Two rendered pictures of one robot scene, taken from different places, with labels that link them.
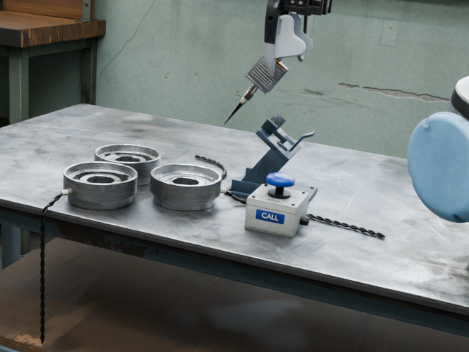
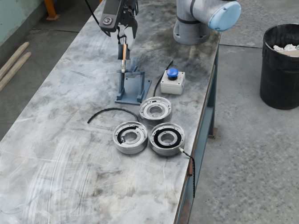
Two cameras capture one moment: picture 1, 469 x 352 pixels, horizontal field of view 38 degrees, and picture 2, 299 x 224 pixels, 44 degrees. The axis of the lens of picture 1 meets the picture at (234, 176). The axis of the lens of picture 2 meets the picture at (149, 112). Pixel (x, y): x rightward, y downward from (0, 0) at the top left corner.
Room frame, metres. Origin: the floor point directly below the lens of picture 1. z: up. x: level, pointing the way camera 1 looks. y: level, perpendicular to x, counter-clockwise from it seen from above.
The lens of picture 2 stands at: (0.95, 0.91, 1.65)
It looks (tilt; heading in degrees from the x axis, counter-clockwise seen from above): 45 degrees down; 272
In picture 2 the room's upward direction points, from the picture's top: 7 degrees counter-clockwise
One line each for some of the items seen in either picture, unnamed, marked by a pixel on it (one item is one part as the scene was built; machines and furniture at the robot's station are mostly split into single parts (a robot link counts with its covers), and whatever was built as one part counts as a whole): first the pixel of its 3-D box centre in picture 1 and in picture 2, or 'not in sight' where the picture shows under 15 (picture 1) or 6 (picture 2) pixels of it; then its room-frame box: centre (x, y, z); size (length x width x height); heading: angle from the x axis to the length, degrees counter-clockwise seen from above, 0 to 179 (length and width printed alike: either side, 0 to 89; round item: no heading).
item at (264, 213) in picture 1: (280, 209); (173, 81); (0.89, -0.07, 0.82); 0.08 x 0.07 x 0.05; 72
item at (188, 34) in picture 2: not in sight; (191, 24); (0.78, -0.38, 0.85); 0.15 x 0.15 x 0.10
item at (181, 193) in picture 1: (185, 187); (155, 112); (0.96, 0.07, 0.82); 0.10 x 0.10 x 0.04
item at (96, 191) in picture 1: (100, 185); (167, 140); (0.93, 0.19, 0.82); 0.10 x 0.10 x 0.04
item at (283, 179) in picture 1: (279, 191); (172, 76); (0.89, -0.06, 0.85); 0.04 x 0.04 x 0.05
